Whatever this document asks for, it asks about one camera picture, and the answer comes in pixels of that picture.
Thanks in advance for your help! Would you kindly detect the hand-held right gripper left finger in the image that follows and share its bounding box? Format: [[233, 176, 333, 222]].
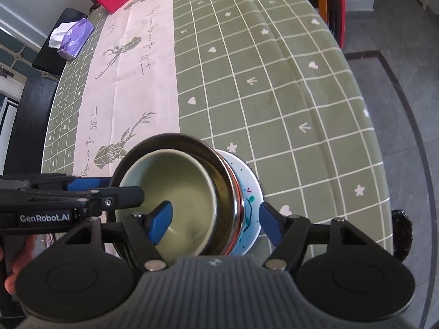
[[63, 200, 174, 271]]

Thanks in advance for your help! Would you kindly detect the white printed ceramic plate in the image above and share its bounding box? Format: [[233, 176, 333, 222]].
[[214, 148, 264, 257]]

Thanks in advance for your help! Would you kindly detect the pale deer print table runner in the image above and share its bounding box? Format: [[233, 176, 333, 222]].
[[44, 0, 182, 247]]

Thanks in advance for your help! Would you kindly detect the white drawer cabinet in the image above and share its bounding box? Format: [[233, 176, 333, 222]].
[[0, 92, 19, 144]]

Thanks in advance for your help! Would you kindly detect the glass paned door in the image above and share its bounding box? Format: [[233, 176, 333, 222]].
[[0, 3, 47, 86]]

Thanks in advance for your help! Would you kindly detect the black plastic stool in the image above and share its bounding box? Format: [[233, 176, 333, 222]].
[[327, 0, 344, 38]]

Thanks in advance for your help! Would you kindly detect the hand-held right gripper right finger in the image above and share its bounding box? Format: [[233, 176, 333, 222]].
[[259, 202, 371, 271]]

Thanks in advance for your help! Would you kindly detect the person's left hand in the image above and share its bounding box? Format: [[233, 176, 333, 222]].
[[3, 238, 37, 294]]

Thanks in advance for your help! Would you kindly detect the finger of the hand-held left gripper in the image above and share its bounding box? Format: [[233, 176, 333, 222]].
[[0, 186, 145, 215], [0, 174, 112, 192]]

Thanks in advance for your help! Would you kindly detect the orange steel bowl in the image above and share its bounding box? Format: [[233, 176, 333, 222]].
[[106, 134, 246, 257]]

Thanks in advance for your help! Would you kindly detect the purple tissue pack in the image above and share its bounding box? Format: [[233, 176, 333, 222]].
[[48, 19, 96, 59]]

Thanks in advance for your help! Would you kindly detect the green ceramic bowl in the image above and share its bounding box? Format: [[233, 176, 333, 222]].
[[115, 148, 220, 257]]

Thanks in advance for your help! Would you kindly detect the black chair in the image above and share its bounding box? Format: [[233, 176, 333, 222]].
[[5, 75, 59, 175], [32, 7, 90, 76]]

